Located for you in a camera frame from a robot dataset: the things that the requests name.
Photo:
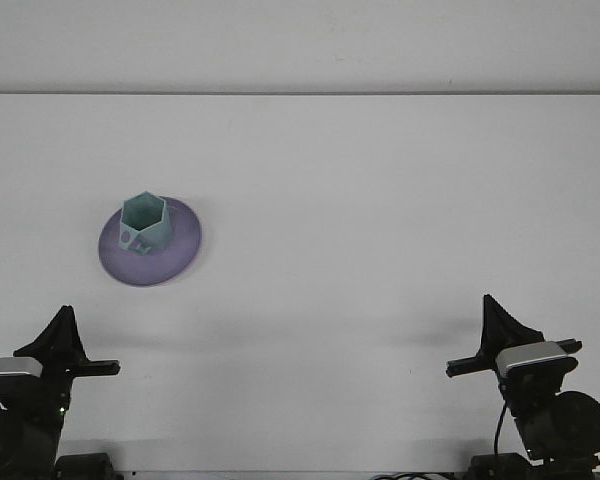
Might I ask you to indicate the pale blue faceted cup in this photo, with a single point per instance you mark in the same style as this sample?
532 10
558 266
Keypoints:
155 227

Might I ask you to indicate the pale purple round plate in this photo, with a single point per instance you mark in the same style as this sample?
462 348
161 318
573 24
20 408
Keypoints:
150 267

